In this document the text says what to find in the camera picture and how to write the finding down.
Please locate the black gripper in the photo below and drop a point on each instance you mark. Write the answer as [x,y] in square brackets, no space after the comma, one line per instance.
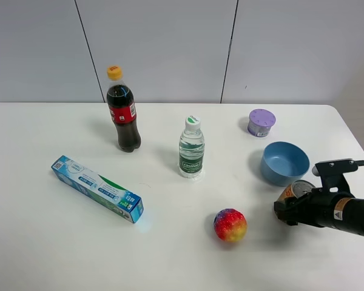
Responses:
[314,208]

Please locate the gold energy drink can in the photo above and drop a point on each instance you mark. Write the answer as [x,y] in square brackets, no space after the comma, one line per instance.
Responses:
[295,190]

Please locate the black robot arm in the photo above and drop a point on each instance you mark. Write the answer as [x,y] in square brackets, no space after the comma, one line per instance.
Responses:
[335,210]

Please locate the blue plastic bowl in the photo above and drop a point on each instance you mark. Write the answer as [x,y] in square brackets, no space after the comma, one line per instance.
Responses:
[282,163]

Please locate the rainbow bumpy ball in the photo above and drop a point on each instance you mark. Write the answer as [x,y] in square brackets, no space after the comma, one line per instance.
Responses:
[230,225]

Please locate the purple lidded small container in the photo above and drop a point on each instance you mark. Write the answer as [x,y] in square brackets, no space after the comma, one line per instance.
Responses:
[260,122]

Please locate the clear water bottle green label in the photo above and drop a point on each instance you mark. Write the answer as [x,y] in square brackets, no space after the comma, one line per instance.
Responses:
[191,148]

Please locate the cola bottle yellow cap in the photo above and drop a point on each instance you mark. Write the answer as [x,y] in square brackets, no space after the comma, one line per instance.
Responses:
[122,109]

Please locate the blue toothpaste box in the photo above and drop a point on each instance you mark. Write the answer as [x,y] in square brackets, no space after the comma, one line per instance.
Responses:
[109,194]

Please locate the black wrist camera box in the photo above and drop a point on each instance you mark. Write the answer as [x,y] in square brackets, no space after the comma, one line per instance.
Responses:
[332,173]

